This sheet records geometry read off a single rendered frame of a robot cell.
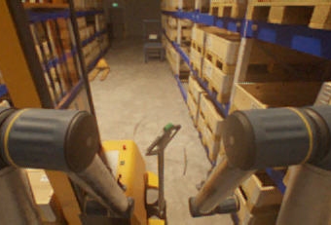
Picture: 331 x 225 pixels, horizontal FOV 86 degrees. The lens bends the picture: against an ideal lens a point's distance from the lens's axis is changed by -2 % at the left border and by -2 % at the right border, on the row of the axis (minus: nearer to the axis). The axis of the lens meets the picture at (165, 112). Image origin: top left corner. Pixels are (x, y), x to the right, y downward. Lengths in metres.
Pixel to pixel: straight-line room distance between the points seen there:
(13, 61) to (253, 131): 1.02
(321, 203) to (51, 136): 0.71
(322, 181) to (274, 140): 0.24
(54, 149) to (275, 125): 0.47
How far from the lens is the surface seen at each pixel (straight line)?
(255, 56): 2.21
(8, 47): 1.09
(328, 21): 1.18
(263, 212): 1.97
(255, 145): 0.43
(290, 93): 2.31
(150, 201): 2.08
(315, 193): 0.68
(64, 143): 0.43
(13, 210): 0.71
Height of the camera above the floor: 2.15
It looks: 30 degrees down
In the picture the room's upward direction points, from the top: straight up
